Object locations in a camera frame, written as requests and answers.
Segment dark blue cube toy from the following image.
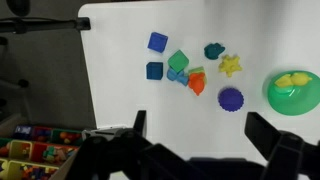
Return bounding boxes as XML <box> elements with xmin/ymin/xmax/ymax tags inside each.
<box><xmin>146</xmin><ymin>62</ymin><xmax>163</xmax><ymax>80</ymax></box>

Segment purple round ridged toy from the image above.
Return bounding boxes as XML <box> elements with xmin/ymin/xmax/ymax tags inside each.
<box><xmin>218</xmin><ymin>87</ymin><xmax>244</xmax><ymax>112</ymax></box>

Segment light blue toy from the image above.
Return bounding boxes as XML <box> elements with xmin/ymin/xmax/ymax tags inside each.
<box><xmin>167</xmin><ymin>68</ymin><xmax>189</xmax><ymax>86</ymax></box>

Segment orange toy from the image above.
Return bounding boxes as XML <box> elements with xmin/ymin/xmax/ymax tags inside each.
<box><xmin>188</xmin><ymin>73</ymin><xmax>205</xmax><ymax>96</ymax></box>

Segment light green flat toy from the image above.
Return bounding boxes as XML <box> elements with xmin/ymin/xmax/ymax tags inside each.
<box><xmin>188</xmin><ymin>66</ymin><xmax>207</xmax><ymax>84</ymax></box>

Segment toy storage bin shelf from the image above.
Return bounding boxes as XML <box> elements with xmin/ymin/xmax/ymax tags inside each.
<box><xmin>0</xmin><ymin>115</ymin><xmax>83</xmax><ymax>180</ymax></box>

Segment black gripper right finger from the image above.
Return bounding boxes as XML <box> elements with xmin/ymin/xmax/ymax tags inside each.
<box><xmin>244</xmin><ymin>112</ymin><xmax>281</xmax><ymax>161</ymax></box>

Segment dark teal toy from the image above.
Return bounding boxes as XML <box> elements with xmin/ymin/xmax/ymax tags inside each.
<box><xmin>204</xmin><ymin>43</ymin><xmax>225</xmax><ymax>60</ymax></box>

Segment yellow star toy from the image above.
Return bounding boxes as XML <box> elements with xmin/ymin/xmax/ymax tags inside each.
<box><xmin>218</xmin><ymin>55</ymin><xmax>242</xmax><ymax>78</ymax></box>

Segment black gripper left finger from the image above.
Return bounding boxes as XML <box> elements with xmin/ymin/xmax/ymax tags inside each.
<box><xmin>133</xmin><ymin>110</ymin><xmax>147</xmax><ymax>137</ymax></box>

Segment green plastic bowl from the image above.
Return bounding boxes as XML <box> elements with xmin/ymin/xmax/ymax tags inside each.
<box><xmin>266</xmin><ymin>70</ymin><xmax>320</xmax><ymax>116</ymax></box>

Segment green cube toy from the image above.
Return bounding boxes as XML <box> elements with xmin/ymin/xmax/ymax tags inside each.
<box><xmin>168</xmin><ymin>50</ymin><xmax>189</xmax><ymax>72</ymax></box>

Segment yellow toy in bowl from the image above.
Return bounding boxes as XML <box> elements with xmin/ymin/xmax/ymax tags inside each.
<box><xmin>275</xmin><ymin>72</ymin><xmax>312</xmax><ymax>88</ymax></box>

